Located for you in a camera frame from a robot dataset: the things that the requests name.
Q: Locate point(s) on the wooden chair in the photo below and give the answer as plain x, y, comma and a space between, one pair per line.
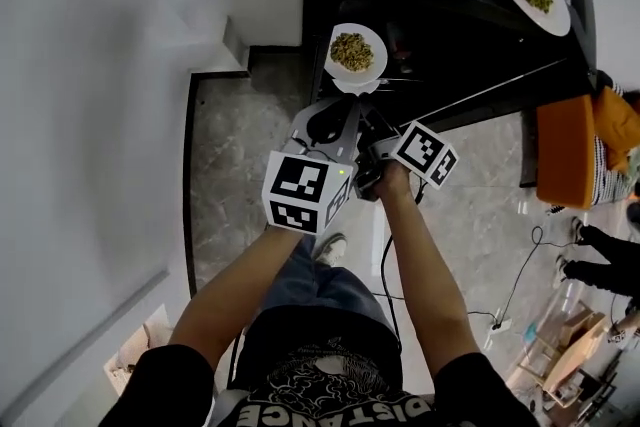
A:
570, 355

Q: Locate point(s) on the person's blue jeans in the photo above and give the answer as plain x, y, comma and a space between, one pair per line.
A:
325, 285

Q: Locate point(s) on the white power strip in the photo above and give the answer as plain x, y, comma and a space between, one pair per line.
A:
501, 325

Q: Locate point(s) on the person's grey shoe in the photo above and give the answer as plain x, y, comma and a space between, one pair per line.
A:
330, 250

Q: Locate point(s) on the person's right forearm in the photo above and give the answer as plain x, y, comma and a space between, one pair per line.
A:
425, 275

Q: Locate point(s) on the person's left forearm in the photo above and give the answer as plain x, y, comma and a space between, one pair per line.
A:
235, 290

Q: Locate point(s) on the yellow-green fried food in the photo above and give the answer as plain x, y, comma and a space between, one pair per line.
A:
351, 51

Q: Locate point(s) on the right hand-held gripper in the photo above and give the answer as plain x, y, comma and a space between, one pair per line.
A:
422, 150

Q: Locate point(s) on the person's black printed shirt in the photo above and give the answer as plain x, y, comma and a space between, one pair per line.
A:
320, 375

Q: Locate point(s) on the small white plate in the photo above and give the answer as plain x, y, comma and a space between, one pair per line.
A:
377, 57

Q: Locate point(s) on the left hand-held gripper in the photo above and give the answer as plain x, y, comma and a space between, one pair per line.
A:
300, 180

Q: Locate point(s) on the black fridge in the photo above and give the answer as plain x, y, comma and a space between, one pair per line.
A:
440, 5

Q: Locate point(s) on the orange chair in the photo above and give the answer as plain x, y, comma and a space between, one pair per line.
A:
565, 150

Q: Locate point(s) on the person's right hand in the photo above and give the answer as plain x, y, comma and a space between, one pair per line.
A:
395, 180

